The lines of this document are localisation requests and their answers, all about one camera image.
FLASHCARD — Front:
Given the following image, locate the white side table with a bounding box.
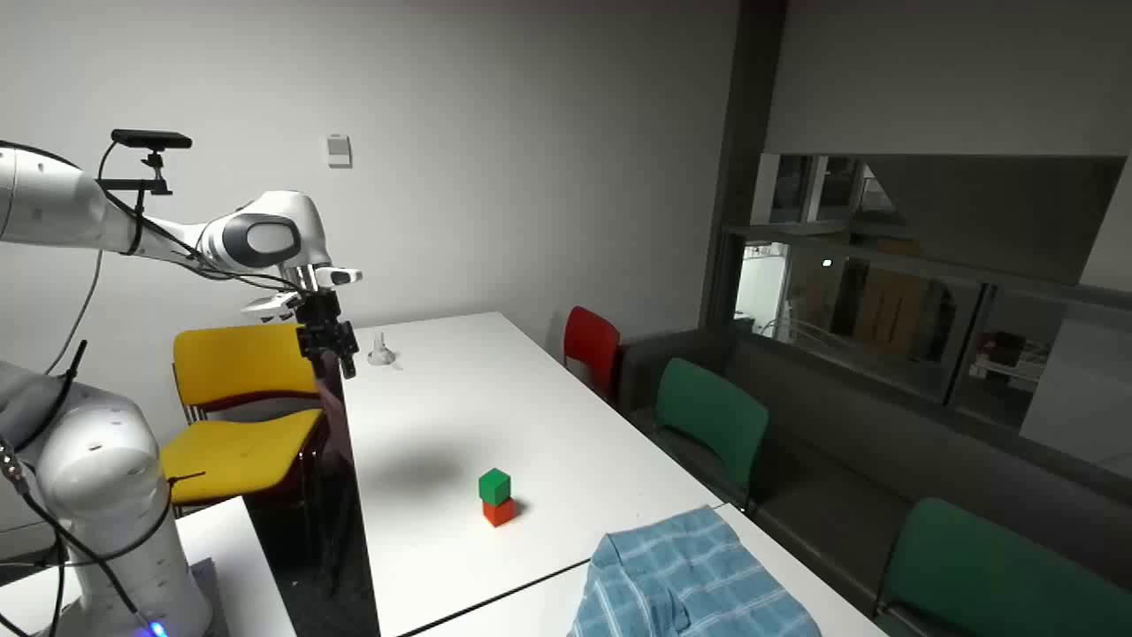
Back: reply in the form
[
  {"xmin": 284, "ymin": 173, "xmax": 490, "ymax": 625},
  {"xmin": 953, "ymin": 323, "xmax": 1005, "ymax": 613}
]
[{"xmin": 0, "ymin": 493, "xmax": 296, "ymax": 637}]

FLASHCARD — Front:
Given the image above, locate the blue checked towel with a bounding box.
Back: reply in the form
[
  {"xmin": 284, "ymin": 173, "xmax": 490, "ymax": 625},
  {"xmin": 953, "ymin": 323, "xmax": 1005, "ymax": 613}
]
[{"xmin": 565, "ymin": 505, "xmax": 823, "ymax": 637}]

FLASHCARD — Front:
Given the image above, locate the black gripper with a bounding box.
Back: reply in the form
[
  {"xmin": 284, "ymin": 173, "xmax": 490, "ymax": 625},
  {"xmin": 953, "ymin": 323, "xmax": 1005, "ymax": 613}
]
[{"xmin": 293, "ymin": 288, "xmax": 362, "ymax": 381}]

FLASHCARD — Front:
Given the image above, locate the green block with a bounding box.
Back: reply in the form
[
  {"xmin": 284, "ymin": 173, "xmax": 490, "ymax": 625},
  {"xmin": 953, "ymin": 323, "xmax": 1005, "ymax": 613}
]
[{"xmin": 473, "ymin": 468, "xmax": 518, "ymax": 505}]

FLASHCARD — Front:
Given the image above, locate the green chair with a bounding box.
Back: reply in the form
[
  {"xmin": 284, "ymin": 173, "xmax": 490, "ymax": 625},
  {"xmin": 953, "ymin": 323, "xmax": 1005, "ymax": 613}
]
[
  {"xmin": 876, "ymin": 493, "xmax": 1132, "ymax": 637},
  {"xmin": 650, "ymin": 354, "xmax": 774, "ymax": 498}
]

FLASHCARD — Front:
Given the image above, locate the black bar camera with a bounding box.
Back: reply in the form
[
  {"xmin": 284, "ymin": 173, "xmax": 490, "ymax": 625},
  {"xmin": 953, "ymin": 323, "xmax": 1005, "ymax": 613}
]
[{"xmin": 109, "ymin": 124, "xmax": 196, "ymax": 152}]

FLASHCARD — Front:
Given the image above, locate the red chair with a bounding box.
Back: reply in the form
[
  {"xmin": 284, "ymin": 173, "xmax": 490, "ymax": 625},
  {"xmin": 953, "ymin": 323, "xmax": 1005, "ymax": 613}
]
[{"xmin": 560, "ymin": 304, "xmax": 626, "ymax": 403}]

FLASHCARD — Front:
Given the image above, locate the red block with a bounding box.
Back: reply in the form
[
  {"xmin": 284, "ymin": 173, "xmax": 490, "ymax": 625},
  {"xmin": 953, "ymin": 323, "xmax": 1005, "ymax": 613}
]
[{"xmin": 477, "ymin": 496, "xmax": 525, "ymax": 529}]

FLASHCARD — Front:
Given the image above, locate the interior glass window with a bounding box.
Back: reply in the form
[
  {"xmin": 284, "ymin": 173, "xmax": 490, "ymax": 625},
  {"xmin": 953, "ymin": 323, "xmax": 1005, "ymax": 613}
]
[{"xmin": 729, "ymin": 148, "xmax": 1132, "ymax": 475}]

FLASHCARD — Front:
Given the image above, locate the yellow chair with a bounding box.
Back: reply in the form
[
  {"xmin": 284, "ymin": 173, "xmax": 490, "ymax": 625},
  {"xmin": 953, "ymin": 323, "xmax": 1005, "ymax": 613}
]
[{"xmin": 156, "ymin": 323, "xmax": 330, "ymax": 505}]

